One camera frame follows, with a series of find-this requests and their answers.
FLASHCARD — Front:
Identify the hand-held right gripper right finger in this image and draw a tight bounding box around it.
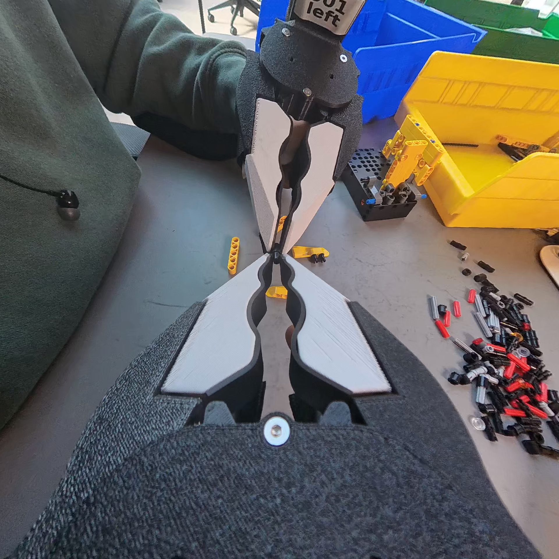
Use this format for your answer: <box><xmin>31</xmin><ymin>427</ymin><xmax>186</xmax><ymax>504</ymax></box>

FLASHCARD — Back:
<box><xmin>284</xmin><ymin>255</ymin><xmax>391</xmax><ymax>397</ymax></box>

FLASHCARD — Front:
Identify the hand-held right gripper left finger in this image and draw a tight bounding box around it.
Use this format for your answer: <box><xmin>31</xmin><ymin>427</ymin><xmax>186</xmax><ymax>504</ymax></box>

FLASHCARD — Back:
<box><xmin>162</xmin><ymin>254</ymin><xmax>273</xmax><ymax>396</ymax></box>

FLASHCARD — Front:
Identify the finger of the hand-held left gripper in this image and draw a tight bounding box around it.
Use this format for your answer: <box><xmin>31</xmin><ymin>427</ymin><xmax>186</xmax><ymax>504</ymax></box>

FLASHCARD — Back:
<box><xmin>245</xmin><ymin>98</ymin><xmax>292</xmax><ymax>252</ymax></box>
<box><xmin>279</xmin><ymin>121</ymin><xmax>346</xmax><ymax>254</ymax></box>

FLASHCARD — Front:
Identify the pile of small lego connectors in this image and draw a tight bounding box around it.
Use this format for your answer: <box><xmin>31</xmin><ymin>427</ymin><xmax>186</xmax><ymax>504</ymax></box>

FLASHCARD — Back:
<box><xmin>428</xmin><ymin>239</ymin><xmax>559</xmax><ymax>459</ymax></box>

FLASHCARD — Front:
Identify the person's left forearm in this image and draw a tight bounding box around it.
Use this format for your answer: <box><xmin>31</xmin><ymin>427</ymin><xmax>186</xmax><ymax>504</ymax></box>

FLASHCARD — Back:
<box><xmin>46</xmin><ymin>0</ymin><xmax>247</xmax><ymax>160</ymax></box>

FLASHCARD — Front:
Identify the black and yellow lego assembly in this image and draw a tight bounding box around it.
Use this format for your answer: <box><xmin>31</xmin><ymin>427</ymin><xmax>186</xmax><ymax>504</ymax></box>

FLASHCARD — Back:
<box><xmin>341</xmin><ymin>114</ymin><xmax>446</xmax><ymax>222</ymax></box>

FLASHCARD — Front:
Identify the black yellow lego subassembly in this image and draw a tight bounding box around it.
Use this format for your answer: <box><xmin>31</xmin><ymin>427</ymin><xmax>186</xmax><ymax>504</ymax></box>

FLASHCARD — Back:
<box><xmin>496</xmin><ymin>133</ymin><xmax>559</xmax><ymax>163</ymax></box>

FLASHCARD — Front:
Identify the person's left hand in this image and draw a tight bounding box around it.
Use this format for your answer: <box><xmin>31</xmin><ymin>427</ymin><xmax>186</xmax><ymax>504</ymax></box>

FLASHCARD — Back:
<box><xmin>282</xmin><ymin>120</ymin><xmax>310</xmax><ymax>188</ymax></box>

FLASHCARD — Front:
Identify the black office chair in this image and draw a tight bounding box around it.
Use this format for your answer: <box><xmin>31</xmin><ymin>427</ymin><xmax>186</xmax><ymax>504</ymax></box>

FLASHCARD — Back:
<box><xmin>197</xmin><ymin>0</ymin><xmax>263</xmax><ymax>36</ymax></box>

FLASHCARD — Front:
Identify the blue plastic bin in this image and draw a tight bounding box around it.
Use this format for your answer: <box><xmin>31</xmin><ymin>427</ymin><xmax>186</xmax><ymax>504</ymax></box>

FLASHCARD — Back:
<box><xmin>258</xmin><ymin>0</ymin><xmax>487</xmax><ymax>124</ymax></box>

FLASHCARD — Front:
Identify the grey mesh chair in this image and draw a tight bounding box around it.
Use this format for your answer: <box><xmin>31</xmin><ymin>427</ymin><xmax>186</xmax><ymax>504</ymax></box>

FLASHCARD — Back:
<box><xmin>108</xmin><ymin>121</ymin><xmax>151</xmax><ymax>161</ymax></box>

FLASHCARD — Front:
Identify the yellow plastic bin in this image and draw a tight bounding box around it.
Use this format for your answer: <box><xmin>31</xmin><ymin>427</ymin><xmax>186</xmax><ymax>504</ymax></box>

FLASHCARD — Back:
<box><xmin>395</xmin><ymin>51</ymin><xmax>559</xmax><ymax>229</ymax></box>

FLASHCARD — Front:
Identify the green plastic bin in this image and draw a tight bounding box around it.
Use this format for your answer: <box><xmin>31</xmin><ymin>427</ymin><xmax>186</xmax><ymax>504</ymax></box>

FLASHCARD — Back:
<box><xmin>426</xmin><ymin>0</ymin><xmax>559</xmax><ymax>65</ymax></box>

